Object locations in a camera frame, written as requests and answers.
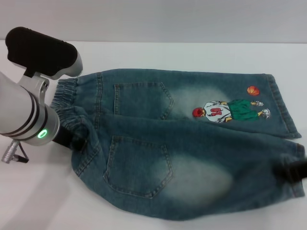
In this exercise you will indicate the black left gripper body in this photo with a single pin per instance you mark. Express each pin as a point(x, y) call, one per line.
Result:
point(62, 139)

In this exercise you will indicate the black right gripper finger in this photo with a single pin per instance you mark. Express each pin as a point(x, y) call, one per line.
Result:
point(293, 171)

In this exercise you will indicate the blue denim shorts with cartoon print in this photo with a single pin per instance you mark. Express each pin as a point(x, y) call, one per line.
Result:
point(180, 155)

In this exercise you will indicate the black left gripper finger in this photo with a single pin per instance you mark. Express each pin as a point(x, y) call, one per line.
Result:
point(78, 144)

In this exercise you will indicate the left wrist camera black silver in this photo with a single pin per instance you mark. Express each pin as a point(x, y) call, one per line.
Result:
point(40, 50)

